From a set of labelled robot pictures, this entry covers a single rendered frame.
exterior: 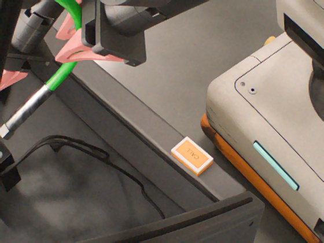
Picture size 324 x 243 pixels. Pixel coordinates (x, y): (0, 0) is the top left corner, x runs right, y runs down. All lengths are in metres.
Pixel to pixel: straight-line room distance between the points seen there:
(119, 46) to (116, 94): 0.36
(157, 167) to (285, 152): 0.79
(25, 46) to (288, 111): 1.14
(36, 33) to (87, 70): 0.28
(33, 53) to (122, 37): 0.17
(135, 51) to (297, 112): 1.19
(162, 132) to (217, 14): 1.45
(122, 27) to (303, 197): 1.16
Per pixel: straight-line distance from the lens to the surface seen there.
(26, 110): 0.83
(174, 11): 0.68
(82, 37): 0.71
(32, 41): 0.84
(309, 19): 1.40
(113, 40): 0.70
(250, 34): 2.39
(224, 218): 0.87
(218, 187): 0.98
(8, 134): 0.85
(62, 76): 0.80
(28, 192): 1.13
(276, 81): 1.93
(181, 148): 0.99
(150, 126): 1.03
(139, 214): 1.09
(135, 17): 0.69
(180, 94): 2.22
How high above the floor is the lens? 1.81
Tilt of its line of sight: 57 degrees down
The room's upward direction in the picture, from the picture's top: 2 degrees counter-clockwise
